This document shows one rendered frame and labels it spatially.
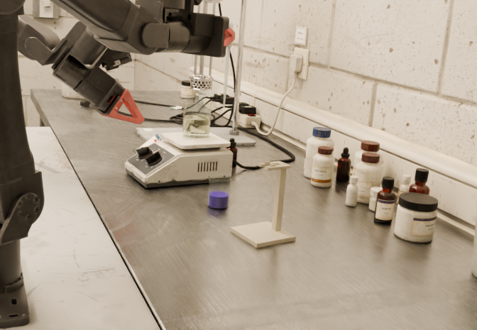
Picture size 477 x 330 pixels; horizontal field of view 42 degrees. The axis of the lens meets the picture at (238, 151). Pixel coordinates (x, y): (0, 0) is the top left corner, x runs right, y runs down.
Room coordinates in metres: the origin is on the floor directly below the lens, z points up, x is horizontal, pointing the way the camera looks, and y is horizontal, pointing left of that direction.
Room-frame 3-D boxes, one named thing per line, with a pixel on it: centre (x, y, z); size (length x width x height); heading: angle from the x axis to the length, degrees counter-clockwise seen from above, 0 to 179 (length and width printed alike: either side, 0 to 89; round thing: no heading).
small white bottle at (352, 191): (1.20, -0.23, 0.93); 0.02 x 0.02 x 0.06
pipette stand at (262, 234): (0.99, -0.05, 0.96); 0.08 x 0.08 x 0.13; 35
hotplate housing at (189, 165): (1.31, 0.12, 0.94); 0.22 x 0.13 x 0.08; 120
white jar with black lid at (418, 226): (1.05, -0.32, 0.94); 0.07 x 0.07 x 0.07
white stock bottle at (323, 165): (1.33, -0.19, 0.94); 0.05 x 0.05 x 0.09
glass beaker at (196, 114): (1.33, 0.09, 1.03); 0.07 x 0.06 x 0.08; 29
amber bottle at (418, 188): (1.15, -0.35, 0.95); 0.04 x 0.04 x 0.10
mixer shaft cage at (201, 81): (1.71, 0.12, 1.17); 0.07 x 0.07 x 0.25
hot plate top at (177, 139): (1.32, 0.10, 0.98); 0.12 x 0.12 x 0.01; 30
